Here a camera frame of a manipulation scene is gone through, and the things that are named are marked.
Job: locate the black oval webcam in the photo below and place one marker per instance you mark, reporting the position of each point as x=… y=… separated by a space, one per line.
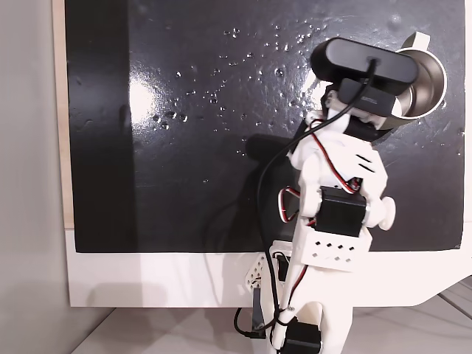
x=368 y=66

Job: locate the black table mat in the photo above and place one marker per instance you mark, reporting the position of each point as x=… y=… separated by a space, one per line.
x=206 y=129

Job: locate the pale green steel-rimmed mug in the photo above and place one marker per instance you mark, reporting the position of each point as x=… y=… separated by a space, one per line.
x=427 y=85

